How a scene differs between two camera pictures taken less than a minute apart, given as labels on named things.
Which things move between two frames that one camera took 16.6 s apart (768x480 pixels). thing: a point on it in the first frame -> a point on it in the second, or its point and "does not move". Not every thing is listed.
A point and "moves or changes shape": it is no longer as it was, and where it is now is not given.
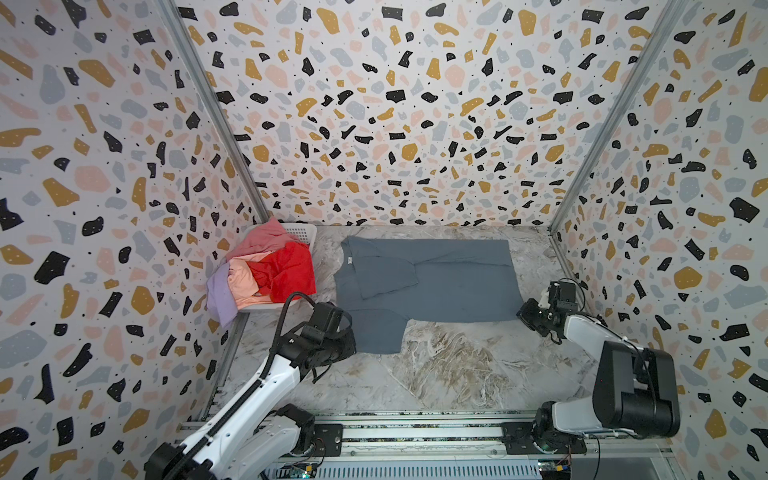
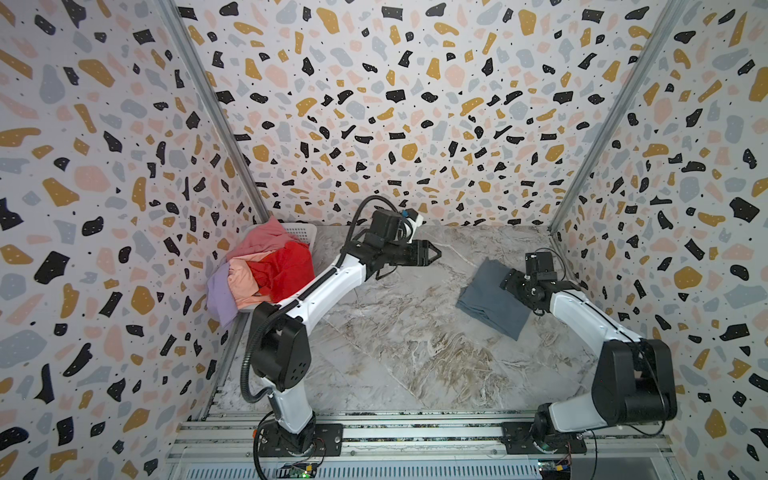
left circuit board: [299, 470] does not move
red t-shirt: [285, 274] does not move
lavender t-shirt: [220, 297] does not move
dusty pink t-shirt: [262, 240] does not move
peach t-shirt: [243, 281] does not move
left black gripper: [349, 346] -> [417, 258]
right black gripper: [534, 315] -> [512, 285]
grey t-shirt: [387, 282] moves or changes shape
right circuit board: [554, 469] does not move
